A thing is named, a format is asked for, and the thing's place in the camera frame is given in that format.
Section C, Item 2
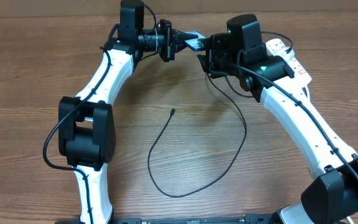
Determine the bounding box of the blue Galaxy smartphone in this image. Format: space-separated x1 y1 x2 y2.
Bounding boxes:
185 31 206 52

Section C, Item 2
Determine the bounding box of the black USB charging cable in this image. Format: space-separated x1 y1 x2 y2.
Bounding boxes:
147 30 294 199

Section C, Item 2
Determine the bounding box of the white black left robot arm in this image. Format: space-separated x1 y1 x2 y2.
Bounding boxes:
58 1 199 223

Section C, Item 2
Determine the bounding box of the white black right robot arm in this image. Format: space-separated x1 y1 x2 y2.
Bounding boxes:
199 14 358 223

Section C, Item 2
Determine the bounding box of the white charger plug adapter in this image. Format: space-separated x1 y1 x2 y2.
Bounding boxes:
272 47 295 62

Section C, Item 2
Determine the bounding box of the white power strip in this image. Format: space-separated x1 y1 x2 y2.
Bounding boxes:
265 39 312 87

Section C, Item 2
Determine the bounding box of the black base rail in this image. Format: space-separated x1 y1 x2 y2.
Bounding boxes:
54 213 279 224

